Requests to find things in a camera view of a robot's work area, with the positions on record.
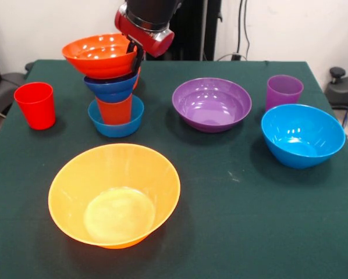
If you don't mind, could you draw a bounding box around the small light blue bowl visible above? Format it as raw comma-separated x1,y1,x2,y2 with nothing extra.
88,95,145,138

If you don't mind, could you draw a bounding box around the small orange bowl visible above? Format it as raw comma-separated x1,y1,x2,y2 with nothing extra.
132,66,142,90

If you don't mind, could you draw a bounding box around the purple bowl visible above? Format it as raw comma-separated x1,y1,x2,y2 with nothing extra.
172,77,253,134

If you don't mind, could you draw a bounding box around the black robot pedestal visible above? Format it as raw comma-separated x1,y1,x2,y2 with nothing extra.
121,0,221,62

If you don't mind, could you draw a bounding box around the small dark blue bowl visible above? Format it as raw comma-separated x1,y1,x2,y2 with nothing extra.
83,72,140,103

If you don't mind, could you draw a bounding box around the wide orange bowl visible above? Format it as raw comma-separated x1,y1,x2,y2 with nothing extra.
61,34,140,80

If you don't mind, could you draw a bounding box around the black office chair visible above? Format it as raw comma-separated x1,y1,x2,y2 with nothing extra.
0,36,28,117

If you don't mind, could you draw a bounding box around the purple cup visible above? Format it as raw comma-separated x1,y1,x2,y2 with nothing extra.
265,74,304,113

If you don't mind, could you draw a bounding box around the large yellow bowl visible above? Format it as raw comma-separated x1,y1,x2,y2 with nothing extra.
48,143,181,250

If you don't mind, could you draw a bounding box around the black wall cable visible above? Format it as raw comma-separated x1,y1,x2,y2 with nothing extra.
236,0,243,56
243,0,251,61

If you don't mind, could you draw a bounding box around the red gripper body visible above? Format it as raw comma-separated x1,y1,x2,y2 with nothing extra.
115,4,175,58

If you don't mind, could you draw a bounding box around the orange cup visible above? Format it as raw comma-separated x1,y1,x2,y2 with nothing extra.
95,94,133,125

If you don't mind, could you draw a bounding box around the large light blue bowl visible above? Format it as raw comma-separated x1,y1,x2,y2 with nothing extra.
260,103,346,170

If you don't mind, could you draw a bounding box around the red cup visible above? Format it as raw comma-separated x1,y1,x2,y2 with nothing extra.
13,81,57,131

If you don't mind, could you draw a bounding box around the dark green table cloth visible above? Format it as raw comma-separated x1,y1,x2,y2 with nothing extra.
0,59,348,279

